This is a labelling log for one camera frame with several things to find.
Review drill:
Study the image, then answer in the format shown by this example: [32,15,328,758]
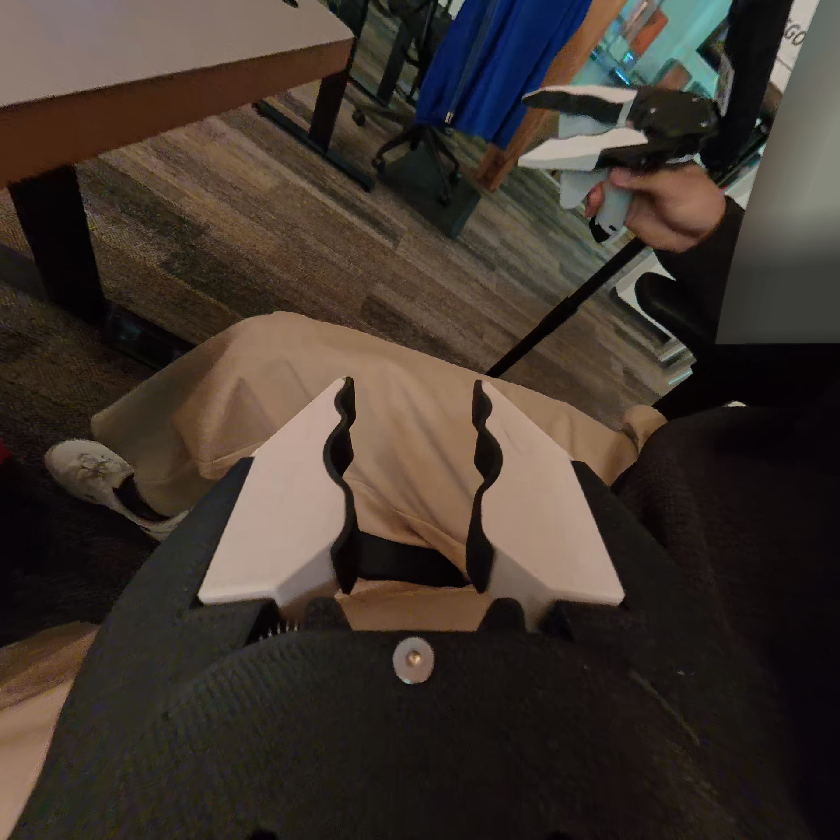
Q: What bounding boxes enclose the person's right hand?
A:
[584,163,728,253]

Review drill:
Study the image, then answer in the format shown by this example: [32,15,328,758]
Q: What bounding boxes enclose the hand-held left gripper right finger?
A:
[465,379,626,608]

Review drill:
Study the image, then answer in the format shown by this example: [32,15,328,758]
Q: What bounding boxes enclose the black office chair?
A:
[371,121,462,206]

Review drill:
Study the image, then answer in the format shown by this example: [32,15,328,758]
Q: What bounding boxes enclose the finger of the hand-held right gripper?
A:
[521,84,639,127]
[517,126,652,172]

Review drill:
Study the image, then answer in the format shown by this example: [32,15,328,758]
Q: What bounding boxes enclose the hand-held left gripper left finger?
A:
[197,376,361,608]

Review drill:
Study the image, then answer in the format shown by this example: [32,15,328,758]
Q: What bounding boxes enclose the black metal stand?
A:
[486,238,654,379]

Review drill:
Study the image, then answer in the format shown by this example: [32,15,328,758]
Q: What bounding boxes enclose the white top wooden table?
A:
[0,0,378,368]

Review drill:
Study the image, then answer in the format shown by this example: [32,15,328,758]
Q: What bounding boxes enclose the blue jacket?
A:
[413,0,593,151]

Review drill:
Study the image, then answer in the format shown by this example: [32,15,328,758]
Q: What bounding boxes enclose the tan wooden beam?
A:
[472,0,627,193]

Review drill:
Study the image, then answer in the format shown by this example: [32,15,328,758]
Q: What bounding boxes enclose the person's beige trousers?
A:
[0,311,669,840]

